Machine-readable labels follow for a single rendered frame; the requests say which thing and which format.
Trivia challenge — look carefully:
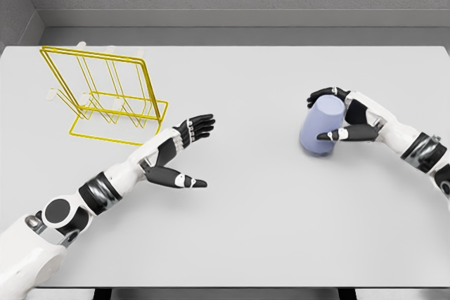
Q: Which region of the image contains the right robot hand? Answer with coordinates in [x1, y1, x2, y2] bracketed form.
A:
[306, 86, 394, 144]

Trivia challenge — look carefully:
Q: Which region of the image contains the yellow wire cup holder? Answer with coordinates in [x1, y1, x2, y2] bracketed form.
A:
[39, 41, 169, 148]

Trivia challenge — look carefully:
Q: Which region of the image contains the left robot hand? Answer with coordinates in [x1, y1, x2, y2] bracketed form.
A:
[139, 113, 216, 189]

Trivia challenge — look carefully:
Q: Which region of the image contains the light blue cup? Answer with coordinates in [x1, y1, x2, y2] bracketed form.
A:
[298, 95, 345, 157]

